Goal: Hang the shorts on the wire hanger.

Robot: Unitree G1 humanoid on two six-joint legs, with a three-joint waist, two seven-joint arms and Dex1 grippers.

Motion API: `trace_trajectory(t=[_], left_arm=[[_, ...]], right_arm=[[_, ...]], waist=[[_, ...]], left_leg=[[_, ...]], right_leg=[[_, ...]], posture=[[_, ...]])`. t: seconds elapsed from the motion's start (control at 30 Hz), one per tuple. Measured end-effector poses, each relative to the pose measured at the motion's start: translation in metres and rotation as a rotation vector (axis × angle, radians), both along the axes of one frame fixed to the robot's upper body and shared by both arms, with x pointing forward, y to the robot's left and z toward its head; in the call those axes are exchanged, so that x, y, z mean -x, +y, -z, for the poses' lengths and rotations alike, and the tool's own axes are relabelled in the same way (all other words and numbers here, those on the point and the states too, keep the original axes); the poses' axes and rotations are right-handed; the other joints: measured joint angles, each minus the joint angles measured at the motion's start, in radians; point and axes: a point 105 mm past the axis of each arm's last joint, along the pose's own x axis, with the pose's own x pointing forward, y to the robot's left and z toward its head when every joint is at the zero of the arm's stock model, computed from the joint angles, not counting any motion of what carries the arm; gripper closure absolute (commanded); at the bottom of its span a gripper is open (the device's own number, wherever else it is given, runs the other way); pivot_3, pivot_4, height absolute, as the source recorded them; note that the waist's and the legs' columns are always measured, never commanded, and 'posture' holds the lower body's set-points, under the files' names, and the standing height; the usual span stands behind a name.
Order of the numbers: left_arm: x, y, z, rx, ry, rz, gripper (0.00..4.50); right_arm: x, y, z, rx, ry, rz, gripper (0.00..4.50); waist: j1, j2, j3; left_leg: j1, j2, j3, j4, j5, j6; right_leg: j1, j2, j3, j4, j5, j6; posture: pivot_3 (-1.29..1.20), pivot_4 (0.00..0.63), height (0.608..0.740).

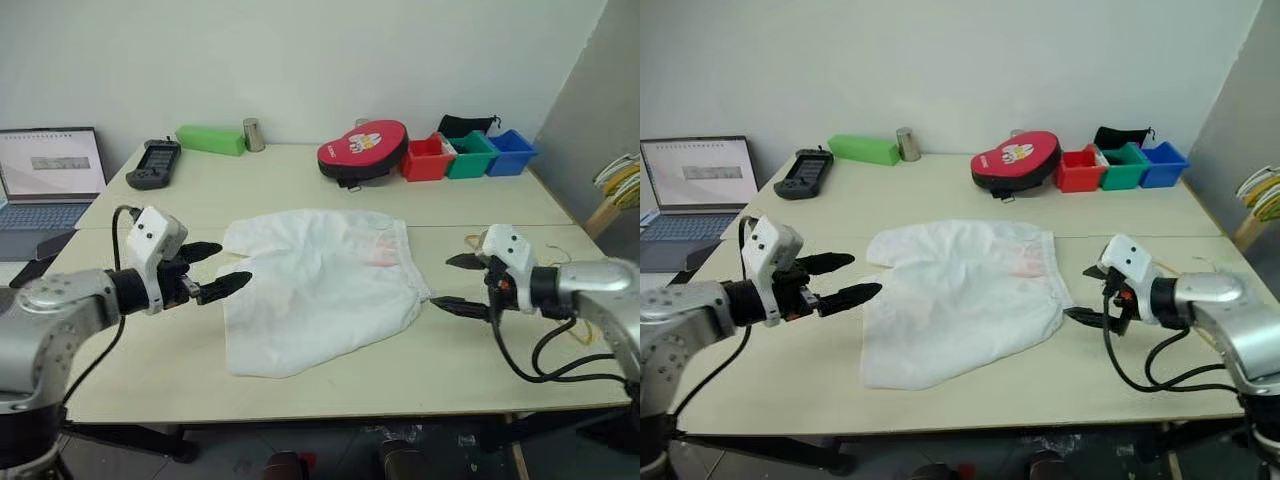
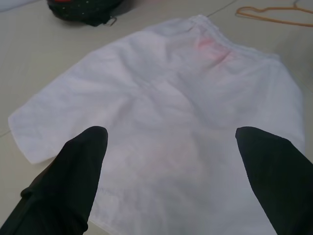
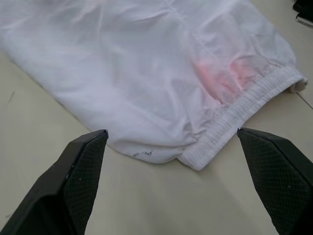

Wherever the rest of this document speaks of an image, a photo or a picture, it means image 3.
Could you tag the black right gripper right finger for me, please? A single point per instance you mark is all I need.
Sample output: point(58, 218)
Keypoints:
point(281, 186)

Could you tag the black object with silver edge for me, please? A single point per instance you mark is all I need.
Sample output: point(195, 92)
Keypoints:
point(304, 6)

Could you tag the white garment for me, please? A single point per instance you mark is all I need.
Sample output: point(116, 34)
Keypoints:
point(127, 73)

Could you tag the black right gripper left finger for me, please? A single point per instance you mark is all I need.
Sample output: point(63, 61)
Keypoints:
point(61, 186)

